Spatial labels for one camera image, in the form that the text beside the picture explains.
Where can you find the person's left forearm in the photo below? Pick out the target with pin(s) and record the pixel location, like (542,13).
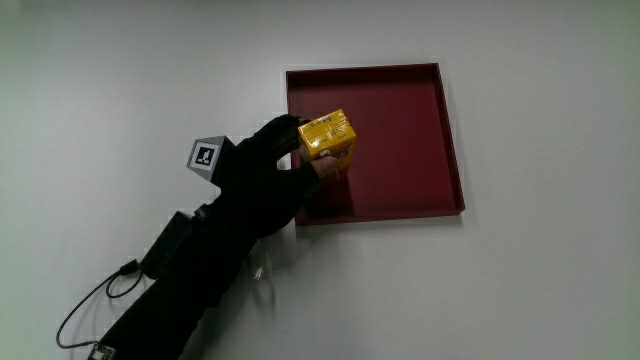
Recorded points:
(185,290)

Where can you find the black sensor box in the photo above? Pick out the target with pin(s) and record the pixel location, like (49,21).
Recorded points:
(167,245)

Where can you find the dark red square tray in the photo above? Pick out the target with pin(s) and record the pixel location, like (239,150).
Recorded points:
(400,150)

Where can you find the person's left hand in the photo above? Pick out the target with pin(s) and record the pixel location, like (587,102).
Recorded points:
(255,185)

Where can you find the small circuit board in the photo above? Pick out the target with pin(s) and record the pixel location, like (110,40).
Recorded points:
(102,353)

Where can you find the yellow ice redtea carton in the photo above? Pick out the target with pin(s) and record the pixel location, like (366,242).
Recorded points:
(327,136)

